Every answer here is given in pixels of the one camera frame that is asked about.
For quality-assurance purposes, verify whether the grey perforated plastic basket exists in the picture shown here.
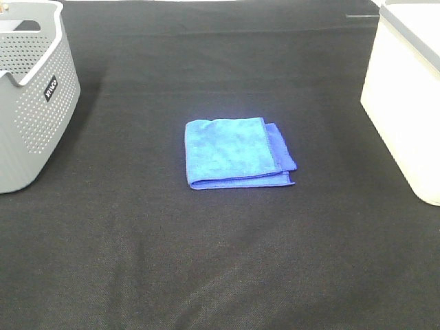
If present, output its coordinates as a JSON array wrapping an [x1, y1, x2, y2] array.
[[1, 1, 80, 193]]

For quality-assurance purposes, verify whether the black table cloth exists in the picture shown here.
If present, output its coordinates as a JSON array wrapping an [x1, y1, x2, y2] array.
[[1, 1, 439, 329]]

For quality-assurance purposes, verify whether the white storage bin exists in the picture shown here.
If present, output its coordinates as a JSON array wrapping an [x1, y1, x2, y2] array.
[[360, 1, 439, 206]]

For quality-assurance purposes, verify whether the blue microfiber towel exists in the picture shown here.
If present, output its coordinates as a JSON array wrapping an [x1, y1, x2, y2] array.
[[184, 118, 297, 190]]

